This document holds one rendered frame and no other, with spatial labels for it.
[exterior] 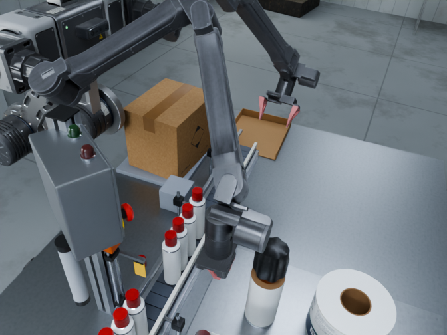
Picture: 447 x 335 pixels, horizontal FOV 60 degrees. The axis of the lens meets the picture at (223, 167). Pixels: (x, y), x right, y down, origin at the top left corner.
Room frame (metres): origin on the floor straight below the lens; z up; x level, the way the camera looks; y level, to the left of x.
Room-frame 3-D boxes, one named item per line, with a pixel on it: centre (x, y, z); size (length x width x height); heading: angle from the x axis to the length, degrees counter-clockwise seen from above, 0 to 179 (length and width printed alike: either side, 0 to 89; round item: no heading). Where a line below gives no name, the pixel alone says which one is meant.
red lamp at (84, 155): (0.52, 0.23, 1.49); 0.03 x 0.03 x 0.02
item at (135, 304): (0.50, 0.19, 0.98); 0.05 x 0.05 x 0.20
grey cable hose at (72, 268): (0.49, 0.30, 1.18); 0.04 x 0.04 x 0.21
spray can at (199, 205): (0.87, 0.07, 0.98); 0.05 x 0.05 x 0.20
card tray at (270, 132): (1.56, -0.15, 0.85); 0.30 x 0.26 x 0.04; 162
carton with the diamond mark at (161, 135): (1.34, 0.23, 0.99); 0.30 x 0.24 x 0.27; 156
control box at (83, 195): (0.53, 0.27, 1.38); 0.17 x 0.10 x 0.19; 37
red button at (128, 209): (0.53, 0.19, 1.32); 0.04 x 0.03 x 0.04; 37
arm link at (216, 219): (0.52, -0.01, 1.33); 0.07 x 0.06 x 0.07; 69
